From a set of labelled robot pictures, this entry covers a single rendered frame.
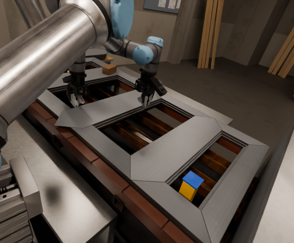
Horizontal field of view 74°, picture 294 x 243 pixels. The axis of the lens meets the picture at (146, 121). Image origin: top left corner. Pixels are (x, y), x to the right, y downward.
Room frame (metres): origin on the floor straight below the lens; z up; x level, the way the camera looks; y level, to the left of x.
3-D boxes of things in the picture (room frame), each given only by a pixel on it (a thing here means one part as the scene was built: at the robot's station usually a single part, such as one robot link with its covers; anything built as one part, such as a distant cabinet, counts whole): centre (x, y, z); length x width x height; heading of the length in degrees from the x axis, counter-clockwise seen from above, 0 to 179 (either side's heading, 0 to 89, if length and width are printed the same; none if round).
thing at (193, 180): (0.51, -0.21, 0.88); 0.06 x 0.06 x 0.02; 55
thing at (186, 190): (0.51, -0.21, 0.78); 0.05 x 0.05 x 0.19; 55
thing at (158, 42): (0.94, 0.04, 1.20); 0.09 x 0.08 x 0.11; 164
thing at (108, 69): (1.49, 0.37, 0.87); 0.12 x 0.06 x 0.05; 164
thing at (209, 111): (1.56, -0.07, 0.73); 1.20 x 0.26 x 0.03; 55
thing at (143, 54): (0.86, 0.08, 1.20); 0.11 x 0.11 x 0.08; 74
